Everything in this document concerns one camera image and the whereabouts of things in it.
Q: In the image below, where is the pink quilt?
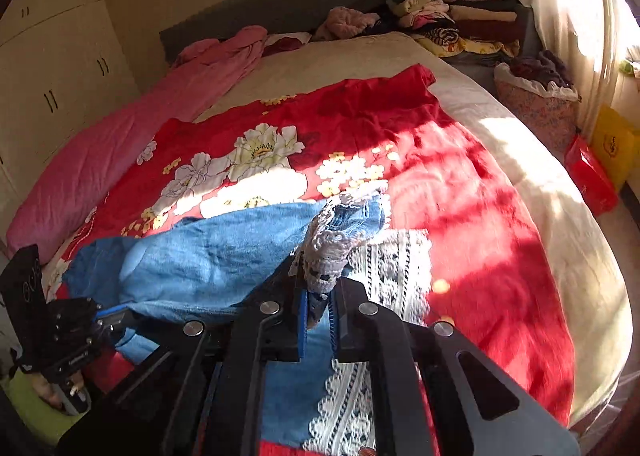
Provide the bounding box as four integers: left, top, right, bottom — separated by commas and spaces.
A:
5, 25, 268, 264

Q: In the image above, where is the pink fuzzy garment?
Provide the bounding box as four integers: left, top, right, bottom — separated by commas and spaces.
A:
312, 6, 383, 42

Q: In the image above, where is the red floral blanket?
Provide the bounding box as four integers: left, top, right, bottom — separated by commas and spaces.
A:
42, 64, 576, 456

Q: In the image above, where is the cream wardrobe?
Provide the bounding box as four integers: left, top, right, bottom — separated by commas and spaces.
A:
0, 0, 143, 237

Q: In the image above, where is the person's left forearm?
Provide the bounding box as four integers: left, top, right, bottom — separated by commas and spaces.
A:
0, 366, 76, 447

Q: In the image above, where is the cream curtain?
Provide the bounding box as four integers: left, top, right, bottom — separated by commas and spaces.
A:
505, 0, 640, 132

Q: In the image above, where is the red bag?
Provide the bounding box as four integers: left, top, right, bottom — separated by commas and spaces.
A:
564, 133, 621, 217

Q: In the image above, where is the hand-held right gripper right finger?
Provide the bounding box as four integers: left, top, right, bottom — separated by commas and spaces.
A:
327, 279, 581, 456

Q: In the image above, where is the person's left hand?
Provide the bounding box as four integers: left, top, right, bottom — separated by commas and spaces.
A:
31, 372, 88, 409

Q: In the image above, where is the pile of folded clothes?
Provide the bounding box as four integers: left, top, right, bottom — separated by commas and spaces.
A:
387, 0, 526, 60

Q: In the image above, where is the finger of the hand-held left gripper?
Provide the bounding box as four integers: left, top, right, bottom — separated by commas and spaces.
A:
95, 305, 136, 325
100, 313, 142, 345

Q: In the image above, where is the floral bag of clothes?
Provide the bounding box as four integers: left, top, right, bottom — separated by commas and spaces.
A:
494, 50, 582, 152

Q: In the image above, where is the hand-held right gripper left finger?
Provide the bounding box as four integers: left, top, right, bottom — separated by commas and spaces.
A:
55, 256, 321, 456

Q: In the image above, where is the yellow bag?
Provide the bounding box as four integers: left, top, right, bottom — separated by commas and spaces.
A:
590, 104, 640, 192

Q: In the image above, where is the grey headboard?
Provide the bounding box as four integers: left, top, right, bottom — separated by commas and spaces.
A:
159, 0, 396, 64

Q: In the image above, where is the beige bed sheet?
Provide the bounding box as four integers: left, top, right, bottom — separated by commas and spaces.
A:
192, 31, 633, 427

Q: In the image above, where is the dark red garment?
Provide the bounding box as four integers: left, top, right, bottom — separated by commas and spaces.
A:
262, 34, 313, 57

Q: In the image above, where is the blue denim pants lace trim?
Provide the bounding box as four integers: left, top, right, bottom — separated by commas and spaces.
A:
62, 181, 436, 452

